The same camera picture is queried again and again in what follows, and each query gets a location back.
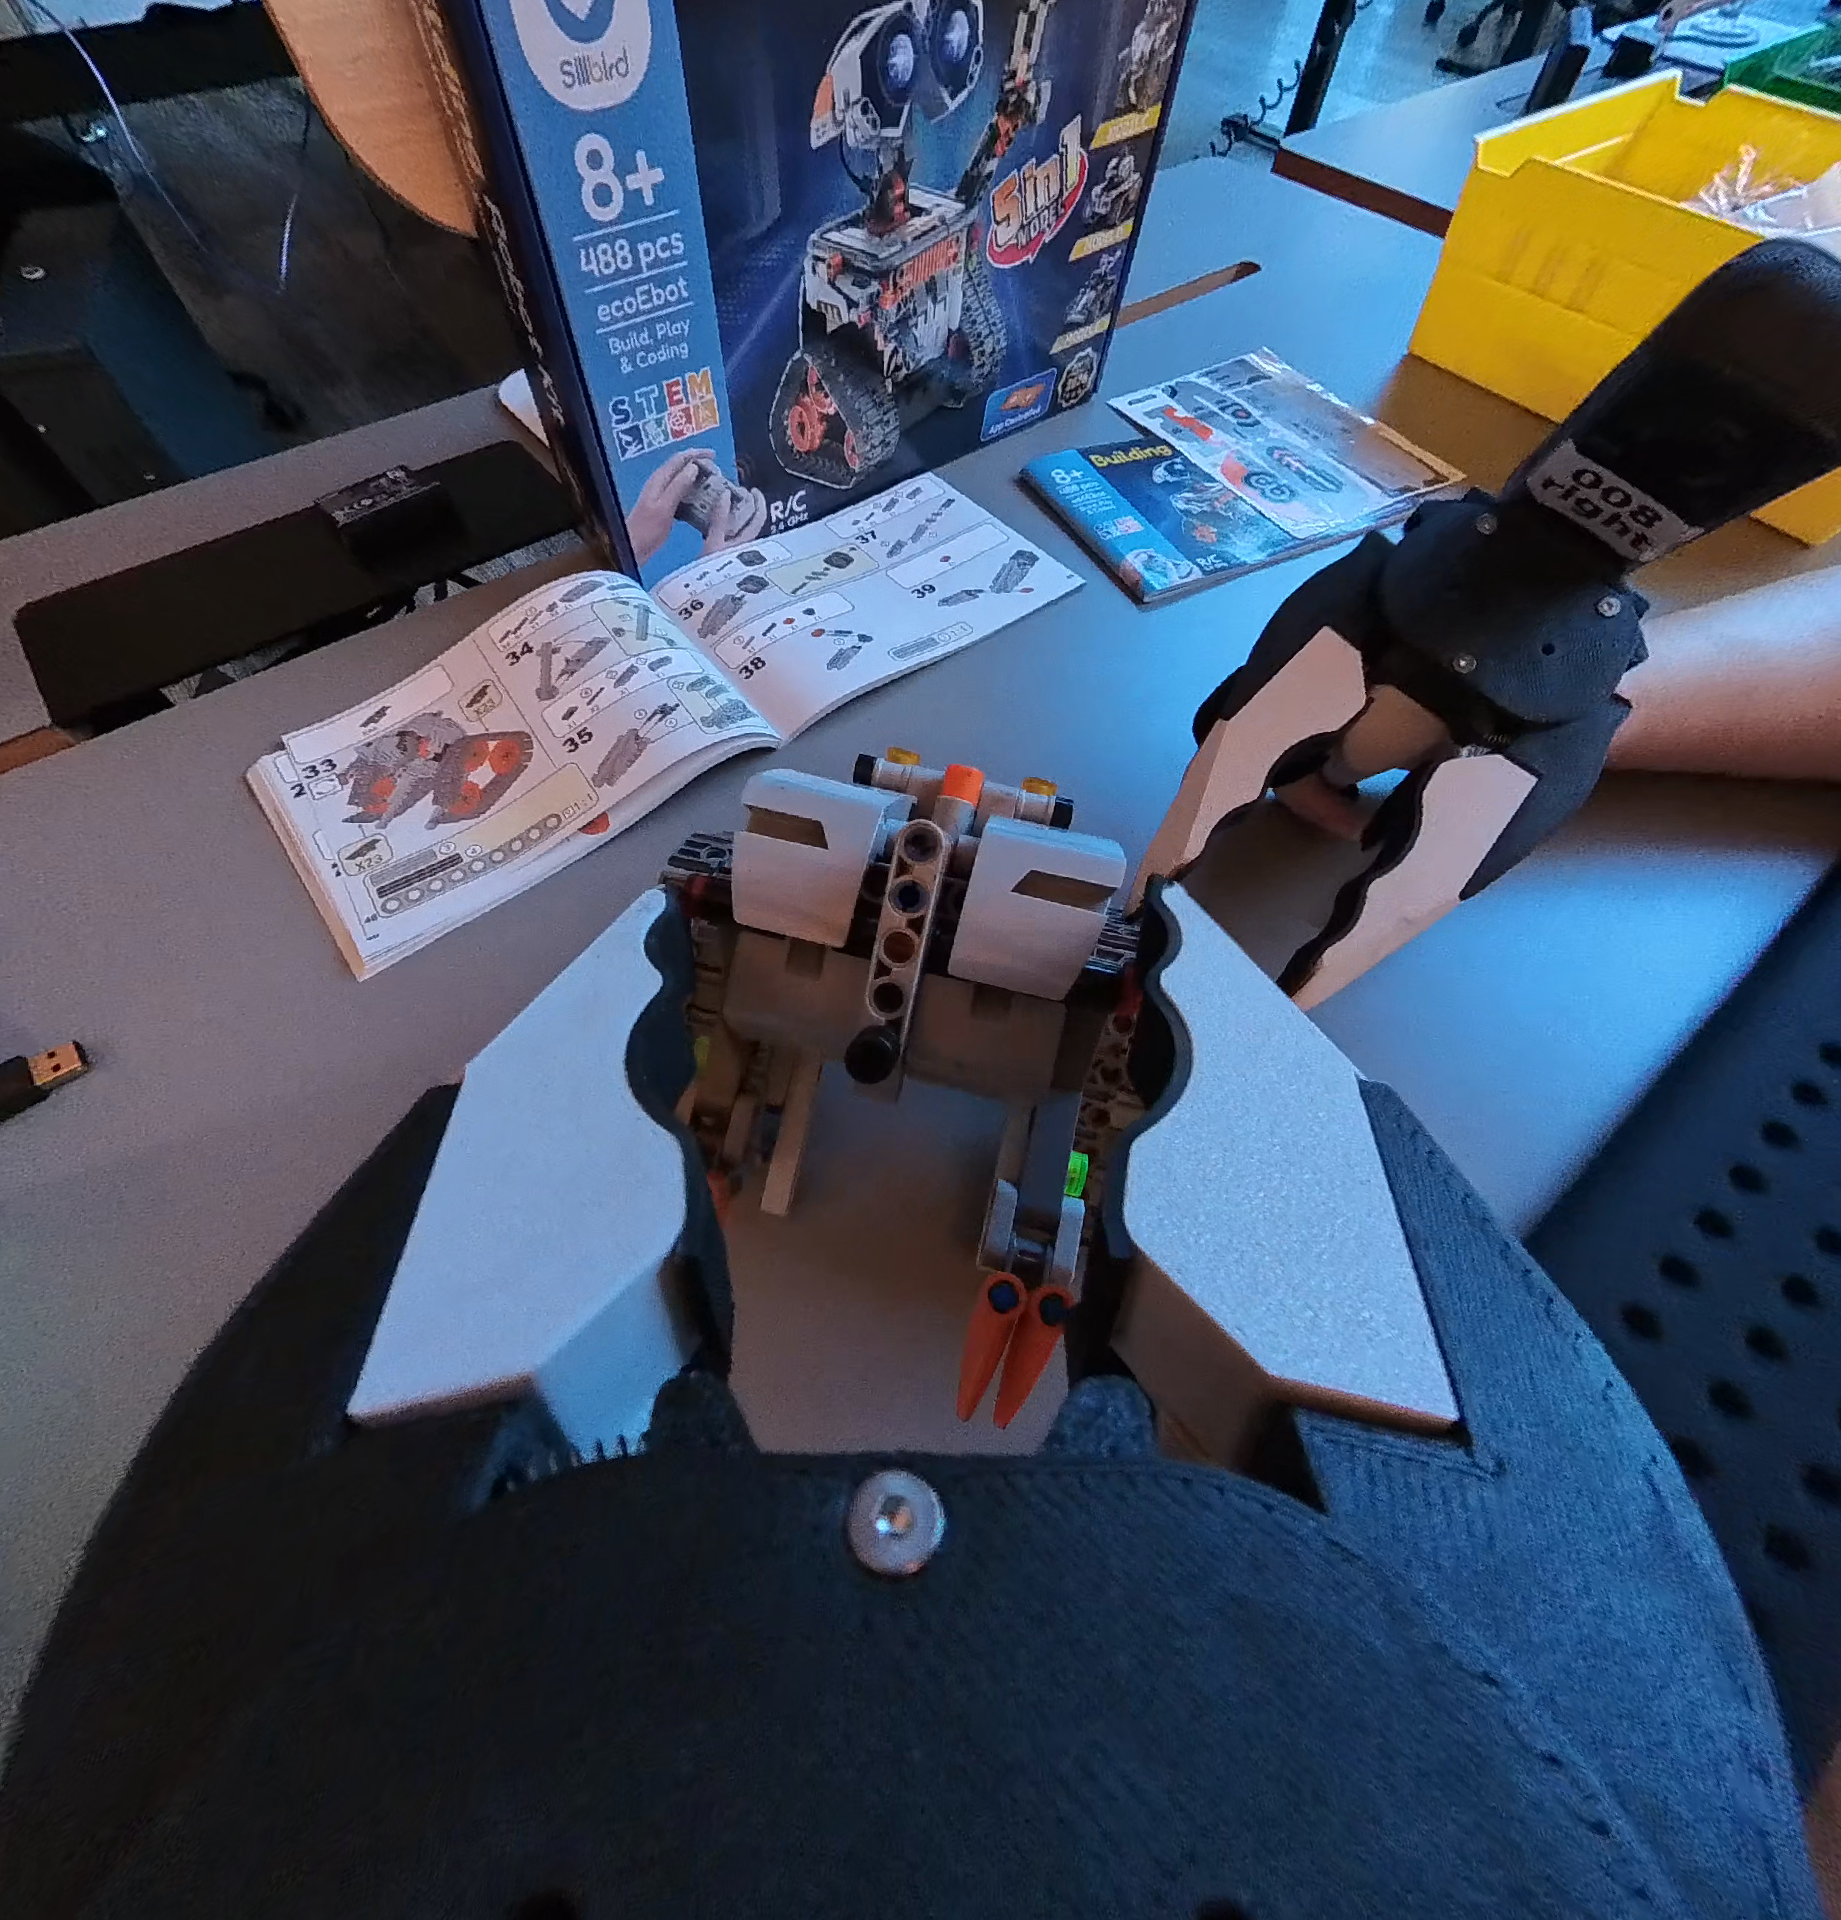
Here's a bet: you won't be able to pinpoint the black flat device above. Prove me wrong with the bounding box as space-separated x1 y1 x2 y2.
12 435 583 738

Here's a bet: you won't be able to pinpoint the printed sticker sheet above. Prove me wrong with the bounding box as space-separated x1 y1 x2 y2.
1108 350 1467 543

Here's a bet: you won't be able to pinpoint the small dark block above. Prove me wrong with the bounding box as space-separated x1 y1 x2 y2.
0 1039 92 1138

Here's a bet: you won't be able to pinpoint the wooden chair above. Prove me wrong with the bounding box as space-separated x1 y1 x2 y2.
269 0 479 243

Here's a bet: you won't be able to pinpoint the green storage bin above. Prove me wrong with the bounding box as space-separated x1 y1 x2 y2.
1721 6 1841 121

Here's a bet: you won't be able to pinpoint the black perforated chair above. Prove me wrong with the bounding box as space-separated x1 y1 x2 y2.
1520 839 1841 1786

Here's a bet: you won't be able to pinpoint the person's right hand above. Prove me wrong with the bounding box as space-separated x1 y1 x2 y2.
1279 768 1386 843

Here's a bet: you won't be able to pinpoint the small black box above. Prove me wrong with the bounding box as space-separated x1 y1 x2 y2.
315 465 457 564

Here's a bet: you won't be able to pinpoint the yellow storage bin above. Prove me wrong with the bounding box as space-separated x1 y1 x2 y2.
1407 67 1841 549

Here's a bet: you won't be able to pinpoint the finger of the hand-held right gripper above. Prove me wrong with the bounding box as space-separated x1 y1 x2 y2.
1278 750 1542 1013
1142 627 1379 886

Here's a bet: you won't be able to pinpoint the blue robot kit box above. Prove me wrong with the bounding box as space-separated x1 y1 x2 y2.
440 0 1198 573

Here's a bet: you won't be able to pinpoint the open instruction booklet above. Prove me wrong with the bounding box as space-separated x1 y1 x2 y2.
245 472 1086 983

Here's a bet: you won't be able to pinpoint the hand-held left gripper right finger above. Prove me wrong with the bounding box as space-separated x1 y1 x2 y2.
1108 877 1462 1456

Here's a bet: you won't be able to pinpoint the person's right forearm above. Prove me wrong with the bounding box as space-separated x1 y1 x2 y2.
1602 607 1841 783

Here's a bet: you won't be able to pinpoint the blue leaflet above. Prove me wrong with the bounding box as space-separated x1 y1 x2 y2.
1019 439 1311 607

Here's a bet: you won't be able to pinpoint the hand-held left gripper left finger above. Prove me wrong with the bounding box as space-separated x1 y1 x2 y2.
347 886 734 1449

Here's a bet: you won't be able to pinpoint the grey orange tracked toy robot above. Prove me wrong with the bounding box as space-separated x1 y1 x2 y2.
663 745 1161 1428

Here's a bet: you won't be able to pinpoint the clear plastic bags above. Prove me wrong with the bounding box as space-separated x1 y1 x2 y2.
1676 142 1841 234

